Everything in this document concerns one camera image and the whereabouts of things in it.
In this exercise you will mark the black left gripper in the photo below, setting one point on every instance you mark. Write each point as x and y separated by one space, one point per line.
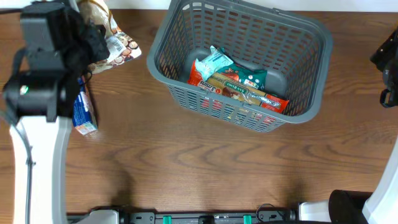
97 38

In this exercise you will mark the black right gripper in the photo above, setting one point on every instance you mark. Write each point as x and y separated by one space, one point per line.
384 55

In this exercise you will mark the beige brown snack pouch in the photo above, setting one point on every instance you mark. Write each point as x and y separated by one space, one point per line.
122 48

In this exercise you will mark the blue carton box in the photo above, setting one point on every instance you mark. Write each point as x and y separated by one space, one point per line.
84 119

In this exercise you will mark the teal small snack packet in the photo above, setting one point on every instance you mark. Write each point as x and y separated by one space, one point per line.
212 63

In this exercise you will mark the green Nescafe coffee bag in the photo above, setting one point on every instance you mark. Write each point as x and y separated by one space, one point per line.
254 78

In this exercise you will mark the orange yellow spaghetti packet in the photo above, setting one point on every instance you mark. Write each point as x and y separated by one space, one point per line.
230 88

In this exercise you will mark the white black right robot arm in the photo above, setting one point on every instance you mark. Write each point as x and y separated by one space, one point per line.
376 207

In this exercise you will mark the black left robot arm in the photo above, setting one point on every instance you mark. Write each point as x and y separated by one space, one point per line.
39 97

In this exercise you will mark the grey plastic lattice basket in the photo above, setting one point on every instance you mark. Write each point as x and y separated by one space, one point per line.
294 50

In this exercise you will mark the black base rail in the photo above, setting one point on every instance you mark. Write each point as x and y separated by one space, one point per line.
124 215

